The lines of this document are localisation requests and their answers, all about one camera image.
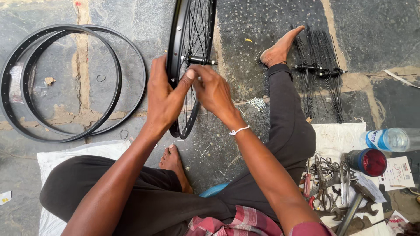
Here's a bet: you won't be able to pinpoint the white string bracelet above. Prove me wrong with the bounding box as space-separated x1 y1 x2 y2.
229 125 250 136

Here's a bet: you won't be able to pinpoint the red printed plastic packet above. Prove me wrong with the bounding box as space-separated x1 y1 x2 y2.
387 210 411 235

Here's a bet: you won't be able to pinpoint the white printed paper card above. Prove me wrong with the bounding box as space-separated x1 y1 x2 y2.
377 156 416 192

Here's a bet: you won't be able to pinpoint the person's right foot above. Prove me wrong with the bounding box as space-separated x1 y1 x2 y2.
259 25 306 68

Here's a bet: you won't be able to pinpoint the black spoked bicycle wheel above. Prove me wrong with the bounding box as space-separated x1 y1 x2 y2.
166 0 219 140

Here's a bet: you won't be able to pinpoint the bare black bicycle rim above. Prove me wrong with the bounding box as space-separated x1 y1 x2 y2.
0 24 123 144
20 24 147 137

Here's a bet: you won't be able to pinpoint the person's right hand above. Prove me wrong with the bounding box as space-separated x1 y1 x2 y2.
189 64 246 130

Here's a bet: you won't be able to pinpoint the clear plastic wrap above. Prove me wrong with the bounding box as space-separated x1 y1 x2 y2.
8 62 36 104

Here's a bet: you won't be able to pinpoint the grey open-end spanner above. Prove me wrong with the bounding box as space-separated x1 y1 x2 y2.
315 201 380 222

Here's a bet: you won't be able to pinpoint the blue plastic stool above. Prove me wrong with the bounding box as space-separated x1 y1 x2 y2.
198 182 231 198

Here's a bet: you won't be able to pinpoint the person's left hand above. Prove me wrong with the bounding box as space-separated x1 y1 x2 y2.
145 54 198 131

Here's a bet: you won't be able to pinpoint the heap of metal hand tools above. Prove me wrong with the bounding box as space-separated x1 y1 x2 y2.
300 152 380 230

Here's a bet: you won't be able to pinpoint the person's left foot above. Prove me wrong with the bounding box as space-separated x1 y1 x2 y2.
159 144 194 194

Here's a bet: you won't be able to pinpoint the person's dark trousers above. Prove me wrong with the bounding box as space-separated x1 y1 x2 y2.
39 63 317 236

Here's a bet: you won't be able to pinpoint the red plaid shirt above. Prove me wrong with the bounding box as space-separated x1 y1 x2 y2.
184 205 336 236

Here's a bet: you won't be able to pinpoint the black hub with loose spokes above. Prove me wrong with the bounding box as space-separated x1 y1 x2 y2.
290 26 329 119
312 29 349 124

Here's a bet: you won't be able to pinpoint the red handled screwdriver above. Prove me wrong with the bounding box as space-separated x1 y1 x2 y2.
302 159 312 198

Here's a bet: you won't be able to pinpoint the white woven sack with tools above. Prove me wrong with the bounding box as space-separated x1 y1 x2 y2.
299 122 396 236

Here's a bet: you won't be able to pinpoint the white strap strip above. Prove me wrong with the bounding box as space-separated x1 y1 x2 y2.
383 69 420 90

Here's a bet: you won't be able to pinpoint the steel hammer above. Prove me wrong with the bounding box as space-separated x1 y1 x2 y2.
335 181 376 236

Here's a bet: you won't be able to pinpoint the person's foot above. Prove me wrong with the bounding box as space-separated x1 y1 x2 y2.
159 144 194 194
259 25 306 68

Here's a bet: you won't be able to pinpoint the clear plastic water bottle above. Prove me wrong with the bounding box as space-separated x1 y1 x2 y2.
360 127 420 153

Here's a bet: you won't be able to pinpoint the pile of silver spoke nipples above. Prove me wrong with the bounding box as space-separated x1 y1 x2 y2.
247 97 267 113

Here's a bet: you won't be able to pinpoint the blue tin with red lid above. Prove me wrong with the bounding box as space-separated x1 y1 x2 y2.
346 148 388 177

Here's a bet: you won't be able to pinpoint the loose silver wire spokes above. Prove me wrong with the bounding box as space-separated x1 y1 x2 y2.
171 140 213 164

